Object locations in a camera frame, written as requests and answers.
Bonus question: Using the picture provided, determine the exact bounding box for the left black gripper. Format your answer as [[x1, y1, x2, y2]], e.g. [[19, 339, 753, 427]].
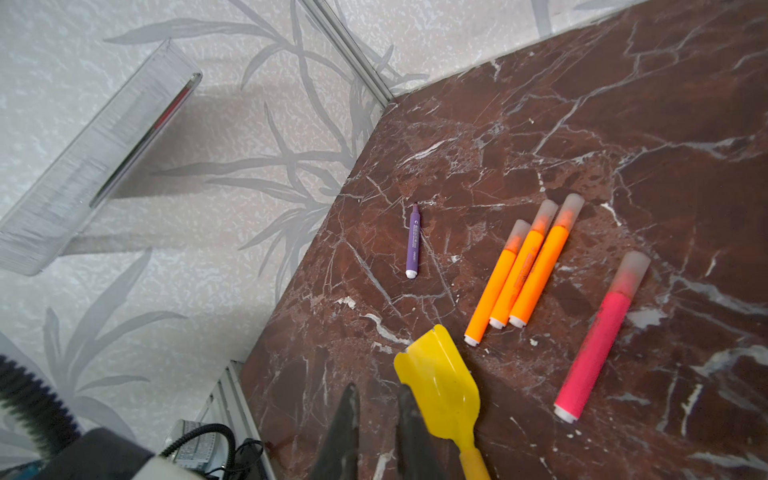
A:
[[34, 428, 155, 480]]

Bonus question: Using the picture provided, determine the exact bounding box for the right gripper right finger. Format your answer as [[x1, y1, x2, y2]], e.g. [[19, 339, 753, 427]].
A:
[[395, 384, 447, 479]]

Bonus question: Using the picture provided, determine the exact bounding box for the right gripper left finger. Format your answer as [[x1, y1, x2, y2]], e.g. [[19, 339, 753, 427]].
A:
[[309, 383, 360, 480]]

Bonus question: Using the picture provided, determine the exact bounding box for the purple marker pen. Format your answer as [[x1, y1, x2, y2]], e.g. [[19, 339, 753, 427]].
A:
[[405, 204, 421, 279]]

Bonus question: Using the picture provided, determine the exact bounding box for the red marker pen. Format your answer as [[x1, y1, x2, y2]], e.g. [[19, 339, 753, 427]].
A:
[[554, 251, 650, 423]]

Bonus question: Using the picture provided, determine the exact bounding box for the orange marker pen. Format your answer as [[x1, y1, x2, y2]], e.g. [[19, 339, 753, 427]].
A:
[[489, 200, 558, 329], [464, 219, 531, 346], [509, 193, 585, 328]]

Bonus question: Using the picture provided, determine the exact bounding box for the yellow toy shovel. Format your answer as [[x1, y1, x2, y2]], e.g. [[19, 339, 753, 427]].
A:
[[394, 325, 490, 479]]

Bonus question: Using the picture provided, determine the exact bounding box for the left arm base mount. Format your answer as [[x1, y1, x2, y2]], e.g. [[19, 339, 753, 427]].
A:
[[164, 418, 265, 480]]

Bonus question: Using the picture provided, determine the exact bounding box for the aluminium front rail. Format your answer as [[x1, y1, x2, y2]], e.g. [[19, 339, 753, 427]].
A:
[[194, 361, 276, 479]]

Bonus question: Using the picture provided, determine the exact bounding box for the clear plastic wall tray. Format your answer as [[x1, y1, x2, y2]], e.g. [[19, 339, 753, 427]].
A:
[[1, 39, 203, 276]]

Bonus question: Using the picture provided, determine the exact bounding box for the aluminium cage frame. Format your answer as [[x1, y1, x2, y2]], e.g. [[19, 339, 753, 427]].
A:
[[300, 0, 394, 108]]

